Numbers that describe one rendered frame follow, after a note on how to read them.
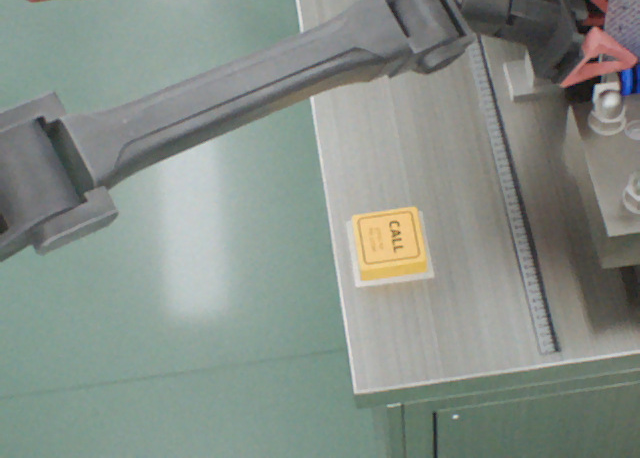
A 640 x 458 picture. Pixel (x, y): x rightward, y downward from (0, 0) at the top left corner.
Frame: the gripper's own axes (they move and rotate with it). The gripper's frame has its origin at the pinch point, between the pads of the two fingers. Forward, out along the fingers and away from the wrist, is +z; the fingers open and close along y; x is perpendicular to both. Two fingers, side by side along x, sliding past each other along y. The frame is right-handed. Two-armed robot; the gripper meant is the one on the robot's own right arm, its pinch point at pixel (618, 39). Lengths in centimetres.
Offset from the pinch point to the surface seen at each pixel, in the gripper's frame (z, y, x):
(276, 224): 19, -56, -112
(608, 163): -1.0, 11.7, -5.3
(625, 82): 1.8, 3.1, -2.5
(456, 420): -3.9, 25.3, -34.3
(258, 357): 14, -28, -116
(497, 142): -1.1, -2.0, -20.2
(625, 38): 0.5, 0.2, 0.5
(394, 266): -14.1, 13.1, -25.4
